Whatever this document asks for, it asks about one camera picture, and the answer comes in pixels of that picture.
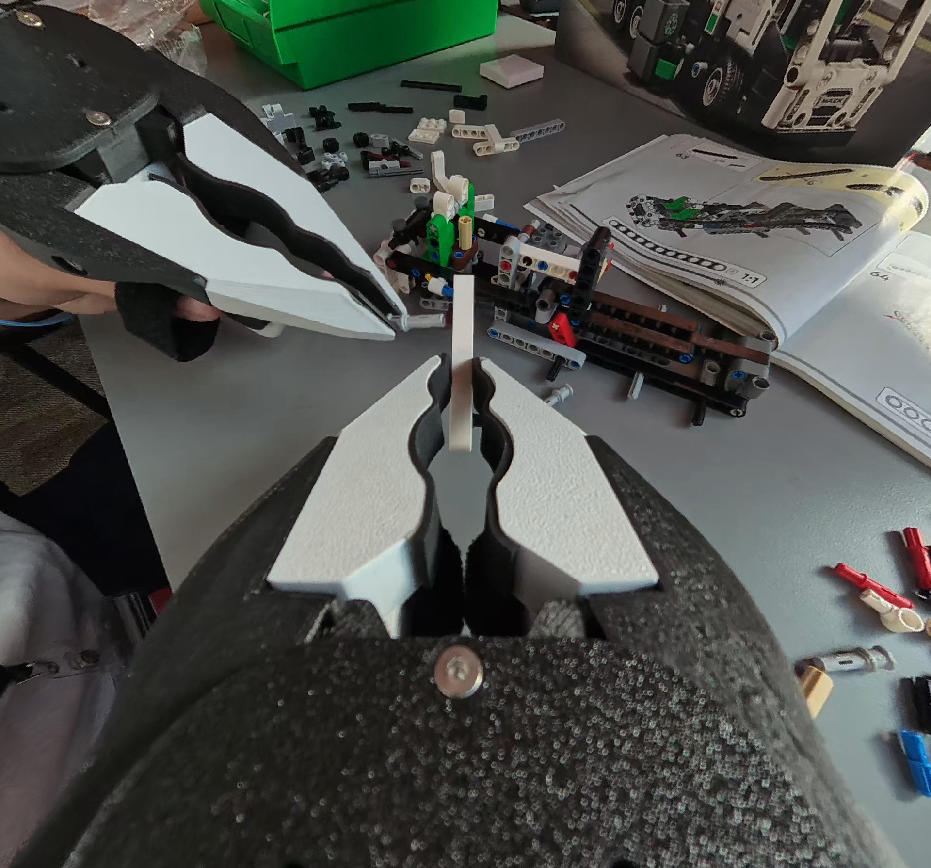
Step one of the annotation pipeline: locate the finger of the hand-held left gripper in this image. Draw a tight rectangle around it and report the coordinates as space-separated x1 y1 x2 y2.
175 110 407 318
75 168 399 343

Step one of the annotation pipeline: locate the clear plastic bag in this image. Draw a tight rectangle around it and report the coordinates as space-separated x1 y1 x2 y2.
87 0 209 78

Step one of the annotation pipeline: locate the open lego instruction booklet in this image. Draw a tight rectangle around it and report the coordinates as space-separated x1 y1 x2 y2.
525 133 931 469

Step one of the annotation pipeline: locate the scattered lego pieces group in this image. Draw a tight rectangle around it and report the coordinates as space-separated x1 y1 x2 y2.
260 79 521 194

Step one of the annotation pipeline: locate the person's left hand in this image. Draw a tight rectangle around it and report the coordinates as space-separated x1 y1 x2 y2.
0 231 219 325

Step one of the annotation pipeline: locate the person's grey clothing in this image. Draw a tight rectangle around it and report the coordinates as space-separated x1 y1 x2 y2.
0 510 123 868

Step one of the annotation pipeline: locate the pile of small lego pins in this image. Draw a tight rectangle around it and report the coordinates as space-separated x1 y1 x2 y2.
795 526 931 798

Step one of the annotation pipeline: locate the white square tile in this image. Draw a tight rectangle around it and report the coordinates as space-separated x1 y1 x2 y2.
478 54 546 90

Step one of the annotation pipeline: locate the green plastic storage bin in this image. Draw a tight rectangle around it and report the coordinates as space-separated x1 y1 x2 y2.
179 0 510 91

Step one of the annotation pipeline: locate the black lego set box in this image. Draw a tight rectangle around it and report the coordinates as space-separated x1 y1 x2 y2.
556 0 931 165

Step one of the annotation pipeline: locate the partly built lego truck chassis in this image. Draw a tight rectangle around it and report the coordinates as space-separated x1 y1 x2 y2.
374 151 776 427

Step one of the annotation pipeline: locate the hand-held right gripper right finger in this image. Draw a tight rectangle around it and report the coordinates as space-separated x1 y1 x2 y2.
465 357 661 636

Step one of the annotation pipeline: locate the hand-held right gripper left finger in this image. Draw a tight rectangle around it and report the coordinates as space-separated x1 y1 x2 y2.
266 355 452 638

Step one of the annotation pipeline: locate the white long lego beam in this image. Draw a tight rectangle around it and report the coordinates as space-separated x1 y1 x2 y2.
448 274 478 455

